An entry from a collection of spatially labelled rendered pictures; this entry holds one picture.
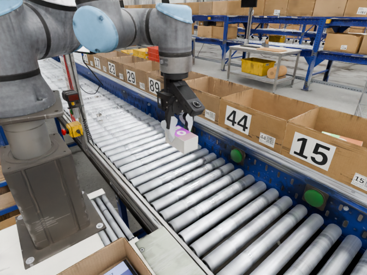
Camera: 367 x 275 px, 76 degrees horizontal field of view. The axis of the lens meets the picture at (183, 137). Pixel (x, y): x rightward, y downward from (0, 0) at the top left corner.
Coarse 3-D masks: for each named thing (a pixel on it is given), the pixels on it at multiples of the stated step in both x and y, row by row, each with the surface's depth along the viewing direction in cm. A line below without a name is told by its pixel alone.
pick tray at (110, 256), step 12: (120, 240) 71; (96, 252) 67; (108, 252) 70; (120, 252) 73; (132, 252) 69; (84, 264) 66; (96, 264) 68; (108, 264) 72; (132, 264) 73; (144, 264) 64
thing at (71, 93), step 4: (64, 92) 122; (68, 92) 120; (72, 92) 121; (76, 92) 121; (64, 96) 121; (68, 96) 119; (72, 96) 120; (76, 96) 121; (68, 100) 119; (72, 100) 120; (76, 100) 122; (68, 104) 127; (72, 104) 125; (68, 108) 127
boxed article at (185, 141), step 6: (180, 132) 74; (186, 132) 74; (180, 138) 70; (186, 138) 70; (192, 138) 71; (174, 144) 74; (180, 144) 71; (186, 144) 70; (192, 144) 72; (180, 150) 72; (186, 150) 71; (192, 150) 73
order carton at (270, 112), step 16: (240, 96) 136; (256, 96) 142; (272, 96) 133; (224, 112) 126; (256, 112) 110; (272, 112) 136; (288, 112) 128; (304, 112) 121; (224, 128) 130; (256, 128) 113; (272, 128) 106
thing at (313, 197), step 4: (308, 192) 92; (312, 192) 91; (316, 192) 90; (308, 196) 93; (312, 196) 91; (316, 196) 90; (320, 196) 89; (308, 200) 93; (312, 200) 92; (316, 200) 90; (320, 200) 89; (312, 204) 92; (316, 204) 91; (320, 204) 90
